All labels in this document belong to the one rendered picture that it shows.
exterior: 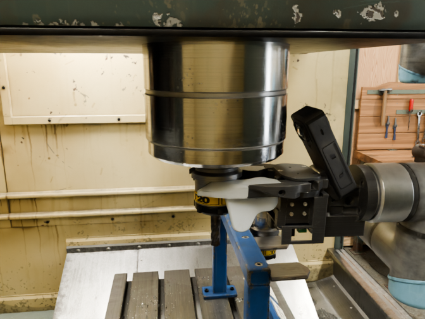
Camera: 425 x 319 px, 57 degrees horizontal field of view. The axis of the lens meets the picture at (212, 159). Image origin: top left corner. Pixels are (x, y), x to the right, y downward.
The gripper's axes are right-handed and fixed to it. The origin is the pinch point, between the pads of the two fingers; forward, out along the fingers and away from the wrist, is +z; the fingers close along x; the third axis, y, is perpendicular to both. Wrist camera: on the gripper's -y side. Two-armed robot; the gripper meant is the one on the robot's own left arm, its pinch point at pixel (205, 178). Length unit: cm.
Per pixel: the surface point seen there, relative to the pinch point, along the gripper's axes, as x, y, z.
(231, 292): 56, 51, -15
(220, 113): -8.0, -8.6, -0.3
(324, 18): -12.5, -16.8, -7.9
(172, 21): -12.4, -16.2, 4.3
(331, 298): 87, 74, -61
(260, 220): 28.9, 17.3, -14.9
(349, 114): 100, 4, -67
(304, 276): 11.6, 20.2, -18.0
